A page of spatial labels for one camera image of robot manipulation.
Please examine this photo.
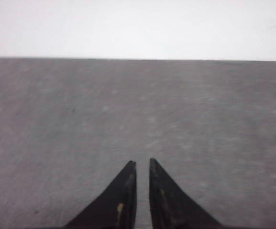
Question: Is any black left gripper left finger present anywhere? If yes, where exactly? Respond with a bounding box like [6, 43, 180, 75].
[65, 161, 137, 229]

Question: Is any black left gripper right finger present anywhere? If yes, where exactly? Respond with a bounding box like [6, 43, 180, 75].
[149, 158, 223, 229]

